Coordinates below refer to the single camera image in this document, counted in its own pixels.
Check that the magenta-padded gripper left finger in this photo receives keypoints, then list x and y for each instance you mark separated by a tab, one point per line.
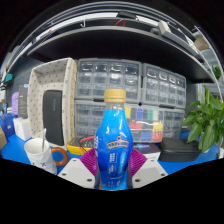
76	171

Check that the black rectangular speaker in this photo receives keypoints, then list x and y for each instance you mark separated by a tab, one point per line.
53	116

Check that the white shelf unit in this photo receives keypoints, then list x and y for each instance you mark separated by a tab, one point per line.
210	56

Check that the black box white label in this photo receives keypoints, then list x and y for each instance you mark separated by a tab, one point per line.
148	151

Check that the black wall shelf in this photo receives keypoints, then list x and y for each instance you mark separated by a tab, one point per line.
116	43

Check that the clear box of colourful parts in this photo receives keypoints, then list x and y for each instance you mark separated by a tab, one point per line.
146	125

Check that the grey small-parts drawer cabinet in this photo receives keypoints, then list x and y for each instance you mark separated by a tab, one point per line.
106	80
173	123
87	118
163	86

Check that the yellow multimeter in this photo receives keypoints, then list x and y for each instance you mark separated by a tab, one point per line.
75	146

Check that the black lamp head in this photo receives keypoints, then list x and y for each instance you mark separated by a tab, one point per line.
126	15

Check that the dark grey box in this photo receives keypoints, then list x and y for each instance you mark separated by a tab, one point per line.
23	101

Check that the black zip case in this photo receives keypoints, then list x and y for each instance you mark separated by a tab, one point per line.
178	150

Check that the green potted plant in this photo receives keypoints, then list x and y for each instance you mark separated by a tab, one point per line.
206	123

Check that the white stirrer stick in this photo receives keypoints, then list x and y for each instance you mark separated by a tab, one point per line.
44	138

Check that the blue box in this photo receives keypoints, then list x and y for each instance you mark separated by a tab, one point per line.
7	125

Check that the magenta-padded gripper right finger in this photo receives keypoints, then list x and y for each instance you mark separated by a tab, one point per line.
150	171

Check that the blue drink bottle gold cap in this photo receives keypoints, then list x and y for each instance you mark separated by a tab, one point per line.
113	146

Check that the beige perforated tray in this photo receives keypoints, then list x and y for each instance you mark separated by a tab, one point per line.
36	83

